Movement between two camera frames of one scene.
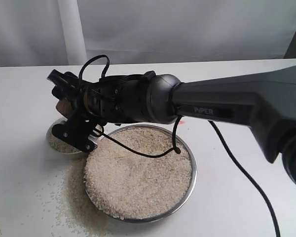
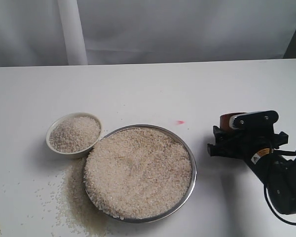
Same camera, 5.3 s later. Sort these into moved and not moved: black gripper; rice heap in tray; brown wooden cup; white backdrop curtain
Moved: brown wooden cup; black gripper
Not moved: rice heap in tray; white backdrop curtain
